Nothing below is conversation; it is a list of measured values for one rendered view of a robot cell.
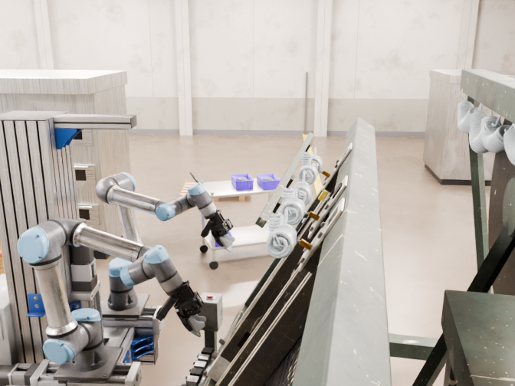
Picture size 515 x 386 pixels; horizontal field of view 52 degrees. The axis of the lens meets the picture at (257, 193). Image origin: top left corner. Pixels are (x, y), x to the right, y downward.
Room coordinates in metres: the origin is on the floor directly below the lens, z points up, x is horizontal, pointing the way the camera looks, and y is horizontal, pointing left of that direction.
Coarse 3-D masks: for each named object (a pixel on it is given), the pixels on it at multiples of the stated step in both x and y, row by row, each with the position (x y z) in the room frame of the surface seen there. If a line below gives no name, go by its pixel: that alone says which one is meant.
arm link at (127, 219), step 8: (112, 176) 2.54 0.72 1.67; (120, 176) 2.56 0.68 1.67; (128, 176) 2.59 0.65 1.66; (120, 184) 2.51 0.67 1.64; (128, 184) 2.56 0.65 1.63; (120, 208) 2.53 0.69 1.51; (128, 208) 2.54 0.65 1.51; (120, 216) 2.53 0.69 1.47; (128, 216) 2.53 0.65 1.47; (120, 224) 2.54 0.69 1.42; (128, 224) 2.53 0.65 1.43; (136, 224) 2.56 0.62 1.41; (128, 232) 2.52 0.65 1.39; (136, 232) 2.54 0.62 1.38; (136, 240) 2.53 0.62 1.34
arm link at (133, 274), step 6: (132, 264) 1.71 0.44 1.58; (138, 264) 1.69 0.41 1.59; (126, 270) 1.70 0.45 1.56; (132, 270) 1.68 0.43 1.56; (138, 270) 1.67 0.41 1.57; (120, 276) 1.70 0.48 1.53; (126, 276) 1.69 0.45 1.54; (132, 276) 1.68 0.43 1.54; (138, 276) 1.67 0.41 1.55; (144, 276) 1.67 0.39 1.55; (126, 282) 1.69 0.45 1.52; (132, 282) 1.68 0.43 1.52; (138, 282) 1.68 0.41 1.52
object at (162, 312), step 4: (172, 296) 1.67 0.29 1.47; (168, 300) 1.67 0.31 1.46; (172, 300) 1.66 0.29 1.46; (176, 300) 1.66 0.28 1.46; (164, 304) 1.69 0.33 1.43; (168, 304) 1.67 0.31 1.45; (172, 304) 1.67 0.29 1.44; (160, 308) 1.69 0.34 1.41; (164, 308) 1.67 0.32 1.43; (168, 308) 1.67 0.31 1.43; (156, 312) 1.69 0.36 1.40; (160, 312) 1.67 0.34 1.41; (164, 312) 1.67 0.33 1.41; (156, 316) 1.67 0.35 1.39; (160, 316) 1.67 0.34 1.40; (164, 316) 1.67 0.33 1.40; (160, 320) 1.67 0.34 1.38
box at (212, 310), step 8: (216, 296) 2.70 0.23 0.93; (208, 304) 2.63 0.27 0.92; (216, 304) 2.63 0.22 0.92; (200, 312) 2.64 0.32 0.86; (208, 312) 2.63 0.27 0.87; (216, 312) 2.63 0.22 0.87; (208, 320) 2.64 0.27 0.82; (216, 320) 2.63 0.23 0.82; (208, 328) 2.64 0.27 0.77; (216, 328) 2.63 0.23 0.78
